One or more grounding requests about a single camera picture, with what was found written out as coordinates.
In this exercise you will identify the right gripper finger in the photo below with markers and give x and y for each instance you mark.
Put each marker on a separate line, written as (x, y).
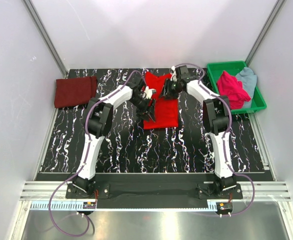
(172, 98)
(163, 94)

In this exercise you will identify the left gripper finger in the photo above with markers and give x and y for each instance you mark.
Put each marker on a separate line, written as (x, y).
(151, 113)
(144, 116)

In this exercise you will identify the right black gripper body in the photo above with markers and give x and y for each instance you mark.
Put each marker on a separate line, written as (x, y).
(172, 87)

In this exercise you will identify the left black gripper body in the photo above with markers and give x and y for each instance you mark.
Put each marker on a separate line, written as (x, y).
(142, 105)

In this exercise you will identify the bright red t-shirt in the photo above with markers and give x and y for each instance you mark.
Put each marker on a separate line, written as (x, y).
(166, 110)

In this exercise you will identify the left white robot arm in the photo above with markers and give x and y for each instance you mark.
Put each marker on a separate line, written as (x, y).
(97, 125)

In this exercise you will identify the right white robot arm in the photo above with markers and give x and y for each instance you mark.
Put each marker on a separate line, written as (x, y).
(216, 119)

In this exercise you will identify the pink crumpled t-shirt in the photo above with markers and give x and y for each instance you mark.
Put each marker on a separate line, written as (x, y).
(229, 86)

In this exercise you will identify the folded maroon t-shirt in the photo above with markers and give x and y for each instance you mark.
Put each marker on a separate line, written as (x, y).
(74, 91)

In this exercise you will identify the grey-blue crumpled t-shirt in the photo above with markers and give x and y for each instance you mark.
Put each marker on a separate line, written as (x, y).
(249, 82)

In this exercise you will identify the green plastic bin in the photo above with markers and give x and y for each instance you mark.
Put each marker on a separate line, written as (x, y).
(215, 70)

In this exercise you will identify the left orange connector block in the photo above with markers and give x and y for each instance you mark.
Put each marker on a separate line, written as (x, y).
(89, 205)

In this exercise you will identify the orange connector block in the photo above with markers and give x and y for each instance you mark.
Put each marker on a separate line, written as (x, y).
(223, 206)
(89, 205)

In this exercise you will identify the right orange connector block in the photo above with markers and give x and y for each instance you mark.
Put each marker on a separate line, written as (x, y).
(223, 206)

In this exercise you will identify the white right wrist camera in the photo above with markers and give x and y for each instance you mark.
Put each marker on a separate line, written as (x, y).
(173, 73)

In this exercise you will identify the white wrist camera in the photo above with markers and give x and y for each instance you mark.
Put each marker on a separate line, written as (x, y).
(173, 73)
(148, 92)

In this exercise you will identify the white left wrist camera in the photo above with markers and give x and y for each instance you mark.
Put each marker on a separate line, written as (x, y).
(148, 92)

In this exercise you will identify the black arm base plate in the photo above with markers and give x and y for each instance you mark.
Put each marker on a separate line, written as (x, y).
(163, 191)

